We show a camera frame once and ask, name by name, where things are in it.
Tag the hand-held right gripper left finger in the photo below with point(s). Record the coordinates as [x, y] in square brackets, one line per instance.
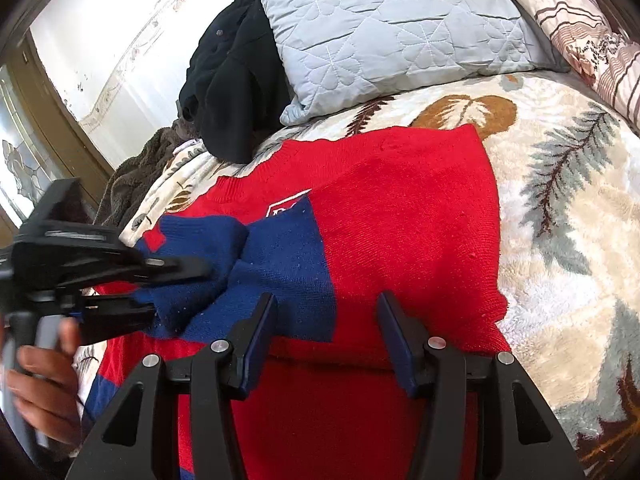
[257, 340]

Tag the leaf print fleece blanket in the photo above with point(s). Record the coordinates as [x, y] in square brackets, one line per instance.
[575, 210]

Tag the striped patterned pillow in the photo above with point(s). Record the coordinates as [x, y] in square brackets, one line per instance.
[590, 45]

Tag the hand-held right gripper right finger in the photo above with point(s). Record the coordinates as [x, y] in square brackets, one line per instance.
[395, 340]

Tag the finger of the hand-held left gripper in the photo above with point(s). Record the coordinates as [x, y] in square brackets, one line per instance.
[120, 317]
[185, 265]

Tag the person's left hand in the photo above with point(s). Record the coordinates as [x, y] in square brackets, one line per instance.
[45, 390]

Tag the brown fuzzy blanket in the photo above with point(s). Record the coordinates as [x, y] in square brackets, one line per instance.
[135, 175]

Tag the black garment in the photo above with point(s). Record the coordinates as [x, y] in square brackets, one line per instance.
[235, 85]

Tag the red and blue knit sweater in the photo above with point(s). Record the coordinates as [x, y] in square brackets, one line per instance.
[400, 235]

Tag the wooden framed glass door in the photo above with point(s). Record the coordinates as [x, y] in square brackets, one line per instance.
[20, 160]

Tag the grey quilted pillow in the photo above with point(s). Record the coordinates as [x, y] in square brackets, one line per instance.
[390, 30]

